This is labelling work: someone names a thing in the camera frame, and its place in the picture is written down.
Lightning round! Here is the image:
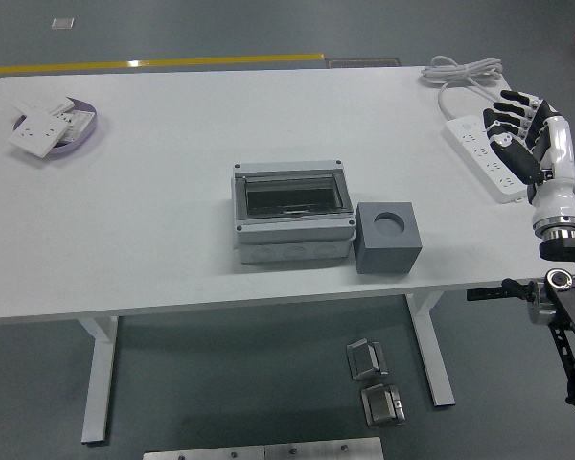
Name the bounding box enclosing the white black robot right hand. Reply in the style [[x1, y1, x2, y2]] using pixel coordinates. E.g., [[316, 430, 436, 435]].
[[482, 88, 575, 236]]

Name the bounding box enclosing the grey electrical box clear lid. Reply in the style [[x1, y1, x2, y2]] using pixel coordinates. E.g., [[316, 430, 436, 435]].
[[232, 160, 357, 265]]

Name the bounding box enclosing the grey cube with round hole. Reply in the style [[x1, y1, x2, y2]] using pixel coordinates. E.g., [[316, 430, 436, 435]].
[[354, 200, 424, 275]]

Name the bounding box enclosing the white power strip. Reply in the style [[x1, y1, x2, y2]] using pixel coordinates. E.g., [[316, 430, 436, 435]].
[[442, 114, 538, 205]]

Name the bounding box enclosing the black table control panel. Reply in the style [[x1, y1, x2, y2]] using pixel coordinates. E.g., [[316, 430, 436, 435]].
[[467, 285, 507, 302]]

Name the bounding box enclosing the white table leg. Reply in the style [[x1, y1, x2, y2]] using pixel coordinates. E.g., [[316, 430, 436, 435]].
[[76, 315, 121, 445], [404, 291, 456, 408]]

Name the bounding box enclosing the metal plate with screws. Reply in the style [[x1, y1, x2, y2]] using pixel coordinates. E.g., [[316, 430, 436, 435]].
[[142, 445, 265, 460], [264, 436, 384, 460]]

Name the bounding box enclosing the purple tray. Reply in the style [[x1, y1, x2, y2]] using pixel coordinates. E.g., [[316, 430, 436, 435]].
[[11, 98, 100, 155]]

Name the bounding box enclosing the white panel with label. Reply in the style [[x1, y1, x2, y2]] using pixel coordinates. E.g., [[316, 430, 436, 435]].
[[52, 108, 97, 145]]

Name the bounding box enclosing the white socket panel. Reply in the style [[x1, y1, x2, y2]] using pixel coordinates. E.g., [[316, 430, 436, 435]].
[[7, 108, 71, 158]]

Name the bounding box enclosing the metal bracket block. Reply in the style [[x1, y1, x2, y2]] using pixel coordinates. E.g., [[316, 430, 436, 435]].
[[359, 382, 407, 427], [345, 337, 389, 381]]

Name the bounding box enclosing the white switch panel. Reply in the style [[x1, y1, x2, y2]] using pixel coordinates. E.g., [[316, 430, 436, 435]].
[[18, 95, 77, 116]]

